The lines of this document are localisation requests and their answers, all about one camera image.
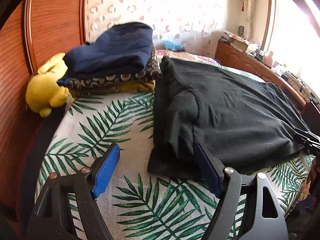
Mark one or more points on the folded gold patterned garment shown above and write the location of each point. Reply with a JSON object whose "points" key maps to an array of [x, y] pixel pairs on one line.
{"points": [[123, 87]]}

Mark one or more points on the dark circle patterned garment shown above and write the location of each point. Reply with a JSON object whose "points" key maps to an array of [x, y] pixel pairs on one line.
{"points": [[151, 73]]}

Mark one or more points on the black t-shirt white print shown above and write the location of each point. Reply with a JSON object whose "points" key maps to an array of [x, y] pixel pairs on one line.
{"points": [[247, 124]]}

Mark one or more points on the white electronics on sideboard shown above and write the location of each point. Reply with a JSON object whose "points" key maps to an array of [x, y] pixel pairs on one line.
{"points": [[297, 84]]}

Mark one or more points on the blue object at bedhead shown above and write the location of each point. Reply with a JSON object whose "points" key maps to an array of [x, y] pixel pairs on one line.
{"points": [[168, 45]]}

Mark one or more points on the palm leaf print sheet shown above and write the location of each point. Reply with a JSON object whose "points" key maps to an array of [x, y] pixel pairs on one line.
{"points": [[136, 204]]}

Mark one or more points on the yellow plush toy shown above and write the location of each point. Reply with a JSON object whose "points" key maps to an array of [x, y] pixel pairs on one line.
{"points": [[43, 93]]}

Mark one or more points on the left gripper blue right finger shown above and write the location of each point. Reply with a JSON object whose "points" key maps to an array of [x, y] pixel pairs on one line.
{"points": [[262, 218]]}

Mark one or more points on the floral blanket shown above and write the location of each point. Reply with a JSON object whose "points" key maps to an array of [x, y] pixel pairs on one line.
{"points": [[204, 60]]}

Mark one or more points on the cardboard box on sideboard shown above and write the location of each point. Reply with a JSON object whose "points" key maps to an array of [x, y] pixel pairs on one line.
{"points": [[239, 43]]}

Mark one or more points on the folded navy garment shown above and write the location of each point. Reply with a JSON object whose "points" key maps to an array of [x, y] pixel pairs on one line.
{"points": [[123, 49]]}

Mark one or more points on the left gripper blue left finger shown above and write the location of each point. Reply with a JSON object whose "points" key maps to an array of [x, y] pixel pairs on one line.
{"points": [[52, 218]]}

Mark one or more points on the circle pattern sheer curtain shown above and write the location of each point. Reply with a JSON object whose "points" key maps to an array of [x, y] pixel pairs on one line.
{"points": [[195, 24]]}

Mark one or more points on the long wooden sideboard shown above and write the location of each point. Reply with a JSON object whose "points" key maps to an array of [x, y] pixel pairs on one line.
{"points": [[228, 56]]}

